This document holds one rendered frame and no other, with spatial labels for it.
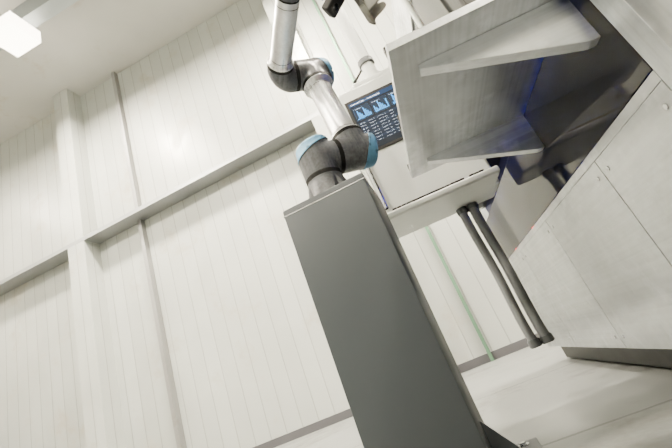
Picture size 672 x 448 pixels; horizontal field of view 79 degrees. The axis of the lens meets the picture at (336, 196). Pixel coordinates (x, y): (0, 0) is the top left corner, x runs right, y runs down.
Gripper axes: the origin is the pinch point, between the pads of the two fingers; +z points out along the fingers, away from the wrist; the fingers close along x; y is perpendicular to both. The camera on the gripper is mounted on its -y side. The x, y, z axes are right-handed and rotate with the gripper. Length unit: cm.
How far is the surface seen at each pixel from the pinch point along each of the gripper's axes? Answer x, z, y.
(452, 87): 13.4, 21.5, 8.6
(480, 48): 0.0, 24.6, 17.3
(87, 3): 192, -530, -355
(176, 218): 309, -209, -395
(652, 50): -1, 45, 39
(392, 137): 83, -12, -24
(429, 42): -8.0, 21.4, 9.1
